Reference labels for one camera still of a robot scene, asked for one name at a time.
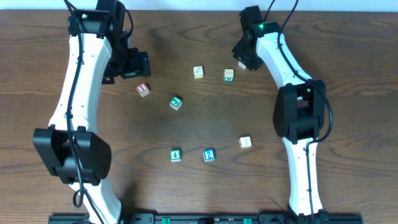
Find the red letter I block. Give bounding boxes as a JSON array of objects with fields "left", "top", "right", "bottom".
[{"left": 136, "top": 83, "right": 150, "bottom": 97}]

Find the blue number 2 block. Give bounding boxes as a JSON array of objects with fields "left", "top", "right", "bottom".
[{"left": 203, "top": 149, "right": 215, "bottom": 162}]

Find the red letter A block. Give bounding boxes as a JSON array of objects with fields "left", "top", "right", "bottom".
[{"left": 238, "top": 62, "right": 246, "bottom": 70}]

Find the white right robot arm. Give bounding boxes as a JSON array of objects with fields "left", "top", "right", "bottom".
[{"left": 232, "top": 20, "right": 325, "bottom": 217}]

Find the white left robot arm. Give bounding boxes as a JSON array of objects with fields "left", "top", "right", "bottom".
[{"left": 32, "top": 0, "right": 150, "bottom": 223}]

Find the plain block green bottom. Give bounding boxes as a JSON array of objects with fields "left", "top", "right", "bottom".
[{"left": 224, "top": 68, "right": 234, "bottom": 82}]

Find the turtle picture yellow block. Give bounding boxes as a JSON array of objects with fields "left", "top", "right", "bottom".
[{"left": 193, "top": 66, "right": 204, "bottom": 78}]

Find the green letter J block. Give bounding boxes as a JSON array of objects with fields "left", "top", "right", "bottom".
[{"left": 169, "top": 96, "right": 182, "bottom": 110}]

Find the plain block red side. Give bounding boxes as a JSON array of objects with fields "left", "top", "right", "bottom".
[{"left": 239, "top": 136, "right": 252, "bottom": 149}]

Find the green number 4 block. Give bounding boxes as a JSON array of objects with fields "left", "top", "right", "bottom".
[{"left": 170, "top": 149, "right": 181, "bottom": 162}]

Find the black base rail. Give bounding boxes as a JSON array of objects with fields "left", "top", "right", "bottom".
[{"left": 48, "top": 213, "right": 364, "bottom": 224}]

